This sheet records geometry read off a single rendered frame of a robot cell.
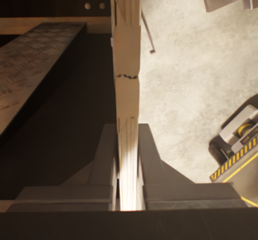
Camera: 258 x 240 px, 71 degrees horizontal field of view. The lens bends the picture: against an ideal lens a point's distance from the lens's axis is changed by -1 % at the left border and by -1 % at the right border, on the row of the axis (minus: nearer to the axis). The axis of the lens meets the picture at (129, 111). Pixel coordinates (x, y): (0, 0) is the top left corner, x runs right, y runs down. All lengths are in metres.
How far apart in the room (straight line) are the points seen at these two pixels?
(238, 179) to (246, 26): 0.84
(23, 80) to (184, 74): 0.91
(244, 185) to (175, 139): 0.47
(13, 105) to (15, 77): 0.10
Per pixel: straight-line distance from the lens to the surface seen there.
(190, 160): 1.50
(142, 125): 0.15
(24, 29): 0.97
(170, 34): 1.07
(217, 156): 1.33
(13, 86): 0.40
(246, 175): 1.25
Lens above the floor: 1.04
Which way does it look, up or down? 63 degrees down
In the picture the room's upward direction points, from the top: 177 degrees clockwise
